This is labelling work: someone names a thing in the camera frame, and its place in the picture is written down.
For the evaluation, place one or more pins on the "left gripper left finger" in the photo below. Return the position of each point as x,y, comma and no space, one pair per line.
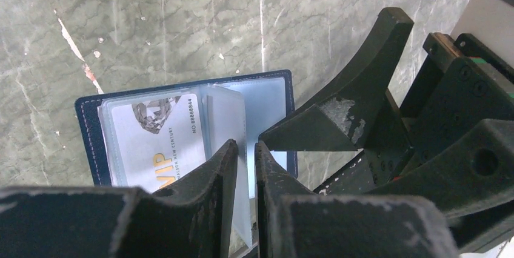
192,217

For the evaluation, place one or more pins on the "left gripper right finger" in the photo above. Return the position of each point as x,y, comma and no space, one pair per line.
296,222

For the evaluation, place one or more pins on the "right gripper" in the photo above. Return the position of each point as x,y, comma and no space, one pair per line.
451,141

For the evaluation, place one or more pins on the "blue card holder wallet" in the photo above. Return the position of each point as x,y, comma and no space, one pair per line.
239,107

